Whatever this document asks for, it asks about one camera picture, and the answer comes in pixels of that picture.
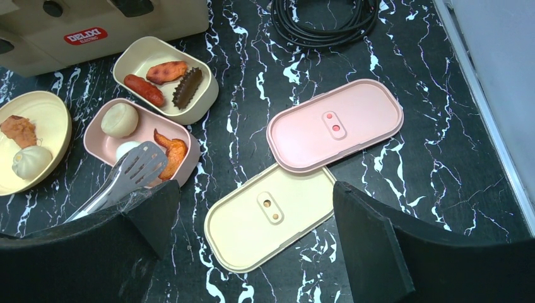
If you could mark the pink lunch box lid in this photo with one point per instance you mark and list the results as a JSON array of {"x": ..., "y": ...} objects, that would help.
[{"x": 334, "y": 125}]

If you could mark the tan plastic toolbox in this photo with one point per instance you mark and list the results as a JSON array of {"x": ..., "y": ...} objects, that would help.
[{"x": 43, "y": 36}]

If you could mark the white steamed bao bun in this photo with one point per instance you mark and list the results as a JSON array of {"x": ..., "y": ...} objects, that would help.
[{"x": 31, "y": 161}]

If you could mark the fried chicken piece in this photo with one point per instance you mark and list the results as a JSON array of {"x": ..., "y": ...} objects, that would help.
[{"x": 20, "y": 130}]

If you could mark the pink lunch box tray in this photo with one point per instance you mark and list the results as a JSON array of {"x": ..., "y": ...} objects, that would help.
[{"x": 103, "y": 146}]

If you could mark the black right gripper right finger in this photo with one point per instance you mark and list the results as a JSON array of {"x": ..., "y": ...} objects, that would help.
[{"x": 393, "y": 257}]

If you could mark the white boiled egg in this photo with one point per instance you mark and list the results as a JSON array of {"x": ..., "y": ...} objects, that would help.
[{"x": 124, "y": 148}]

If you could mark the beige lunch box tray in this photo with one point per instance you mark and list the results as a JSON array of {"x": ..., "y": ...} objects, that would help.
[{"x": 150, "y": 51}]

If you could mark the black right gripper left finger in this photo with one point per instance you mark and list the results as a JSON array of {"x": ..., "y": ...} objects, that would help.
[{"x": 107, "y": 256}]

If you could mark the round beige bun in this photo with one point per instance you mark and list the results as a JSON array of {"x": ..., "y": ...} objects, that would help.
[{"x": 120, "y": 121}]

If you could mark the beige lunch box lid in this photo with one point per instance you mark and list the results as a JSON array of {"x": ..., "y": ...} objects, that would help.
[{"x": 271, "y": 211}]

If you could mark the grilled red sausage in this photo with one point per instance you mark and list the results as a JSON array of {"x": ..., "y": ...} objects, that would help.
[{"x": 166, "y": 72}]

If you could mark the dark brown sea cucumber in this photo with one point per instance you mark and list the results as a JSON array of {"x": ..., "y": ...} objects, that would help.
[{"x": 187, "y": 87}]

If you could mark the white metal food tongs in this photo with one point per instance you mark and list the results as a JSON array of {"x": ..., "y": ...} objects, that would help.
[{"x": 137, "y": 168}]

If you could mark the orange chicken wing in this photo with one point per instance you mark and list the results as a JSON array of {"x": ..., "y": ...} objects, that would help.
[{"x": 175, "y": 151}]

